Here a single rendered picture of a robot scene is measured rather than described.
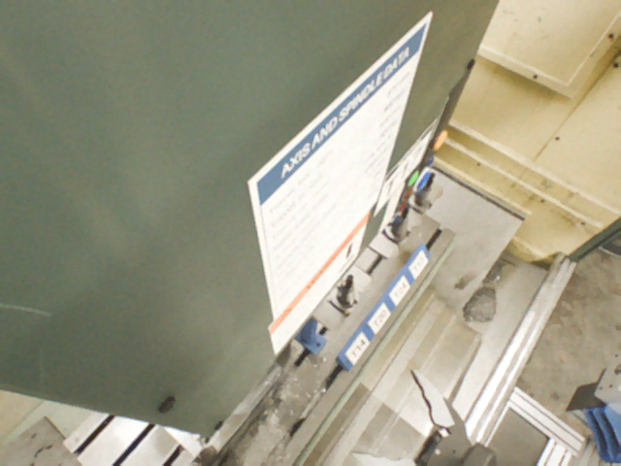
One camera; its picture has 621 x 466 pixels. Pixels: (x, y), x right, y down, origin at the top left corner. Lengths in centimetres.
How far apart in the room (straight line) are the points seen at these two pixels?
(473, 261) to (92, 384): 147
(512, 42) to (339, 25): 110
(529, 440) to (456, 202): 106
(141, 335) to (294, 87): 12
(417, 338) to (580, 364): 126
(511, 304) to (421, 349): 43
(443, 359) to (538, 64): 92
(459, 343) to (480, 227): 42
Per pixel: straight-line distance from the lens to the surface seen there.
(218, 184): 17
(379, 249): 100
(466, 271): 159
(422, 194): 104
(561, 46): 125
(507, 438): 207
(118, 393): 23
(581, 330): 262
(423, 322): 149
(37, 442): 166
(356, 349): 119
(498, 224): 163
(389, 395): 137
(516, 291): 173
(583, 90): 130
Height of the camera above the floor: 209
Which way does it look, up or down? 61 degrees down
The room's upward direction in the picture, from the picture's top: 2 degrees clockwise
